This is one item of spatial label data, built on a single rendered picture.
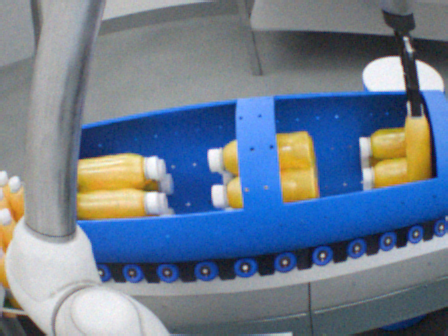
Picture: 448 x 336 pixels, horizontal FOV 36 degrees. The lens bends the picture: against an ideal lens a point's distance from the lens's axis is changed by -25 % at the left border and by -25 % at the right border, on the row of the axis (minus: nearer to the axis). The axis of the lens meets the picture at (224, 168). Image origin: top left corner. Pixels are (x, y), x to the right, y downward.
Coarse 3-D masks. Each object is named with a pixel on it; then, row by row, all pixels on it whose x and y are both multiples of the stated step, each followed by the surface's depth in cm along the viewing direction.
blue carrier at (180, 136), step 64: (128, 128) 170; (192, 128) 172; (256, 128) 149; (320, 128) 170; (192, 192) 177; (256, 192) 147; (320, 192) 172; (384, 192) 145; (128, 256) 158; (192, 256) 157
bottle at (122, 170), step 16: (80, 160) 162; (96, 160) 161; (112, 160) 160; (128, 160) 159; (144, 160) 160; (80, 176) 160; (96, 176) 160; (112, 176) 159; (128, 176) 159; (144, 176) 161
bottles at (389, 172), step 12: (372, 156) 166; (372, 168) 159; (384, 168) 157; (396, 168) 156; (168, 180) 172; (228, 180) 170; (372, 180) 158; (384, 180) 157; (396, 180) 156; (168, 192) 173; (156, 216) 170
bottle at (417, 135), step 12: (408, 120) 144; (420, 120) 143; (408, 132) 145; (420, 132) 143; (408, 144) 146; (420, 144) 144; (408, 156) 148; (420, 156) 146; (408, 168) 150; (420, 168) 147; (408, 180) 152; (420, 180) 149
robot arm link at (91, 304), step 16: (96, 288) 103; (64, 304) 106; (80, 304) 99; (96, 304) 99; (112, 304) 99; (128, 304) 100; (64, 320) 101; (80, 320) 97; (96, 320) 97; (112, 320) 97; (128, 320) 97; (144, 320) 99
